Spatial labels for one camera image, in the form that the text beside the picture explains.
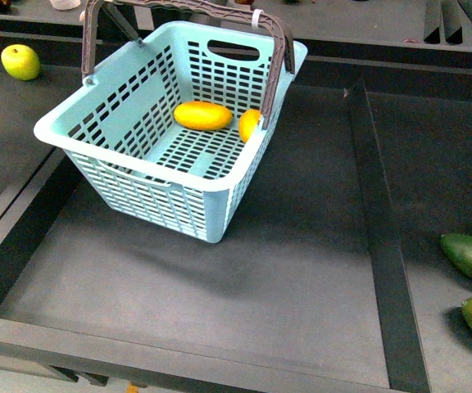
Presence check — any orange yellow mango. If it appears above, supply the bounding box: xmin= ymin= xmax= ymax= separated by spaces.
xmin=238 ymin=109 xmax=261 ymax=143

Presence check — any yellow lemon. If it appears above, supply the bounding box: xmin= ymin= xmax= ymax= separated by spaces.
xmin=173 ymin=101 xmax=233 ymax=131

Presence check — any light blue plastic basket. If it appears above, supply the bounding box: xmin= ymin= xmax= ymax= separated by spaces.
xmin=34 ymin=21 xmax=294 ymax=243

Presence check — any brown basket handle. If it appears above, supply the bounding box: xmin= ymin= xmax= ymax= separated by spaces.
xmin=81 ymin=0 xmax=295 ymax=128

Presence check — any black fruit display shelf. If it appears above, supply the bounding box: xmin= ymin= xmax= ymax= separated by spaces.
xmin=0 ymin=1 xmax=472 ymax=392

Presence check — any green apple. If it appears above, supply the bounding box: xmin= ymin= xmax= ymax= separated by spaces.
xmin=0 ymin=44 xmax=41 ymax=81

